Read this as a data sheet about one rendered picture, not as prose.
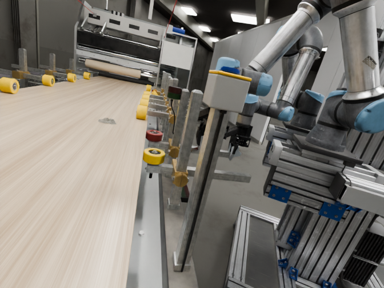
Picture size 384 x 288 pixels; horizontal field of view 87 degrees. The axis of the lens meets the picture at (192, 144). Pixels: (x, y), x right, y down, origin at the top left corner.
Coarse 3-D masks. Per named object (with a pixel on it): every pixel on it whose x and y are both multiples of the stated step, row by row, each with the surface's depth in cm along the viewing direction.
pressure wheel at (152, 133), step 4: (148, 132) 97; (152, 132) 100; (156, 132) 101; (160, 132) 101; (148, 136) 97; (152, 136) 96; (156, 136) 96; (160, 136) 98; (152, 140) 97; (156, 140) 97; (160, 140) 99
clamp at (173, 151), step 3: (168, 141) 107; (171, 147) 97; (174, 147) 96; (177, 147) 97; (168, 150) 96; (171, 150) 95; (174, 150) 95; (177, 150) 96; (168, 153) 100; (171, 153) 96; (174, 153) 96; (177, 153) 96; (171, 156) 96; (174, 156) 96; (177, 156) 97
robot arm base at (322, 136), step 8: (320, 128) 85; (328, 128) 83; (336, 128) 81; (344, 128) 81; (312, 136) 87; (320, 136) 85; (328, 136) 82; (336, 136) 81; (344, 136) 83; (320, 144) 84; (328, 144) 82; (336, 144) 81; (344, 144) 84
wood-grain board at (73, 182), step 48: (0, 96) 104; (48, 96) 125; (96, 96) 157; (0, 144) 59; (48, 144) 65; (96, 144) 73; (144, 144) 83; (0, 192) 41; (48, 192) 44; (96, 192) 48; (0, 240) 32; (48, 240) 34; (96, 240) 35
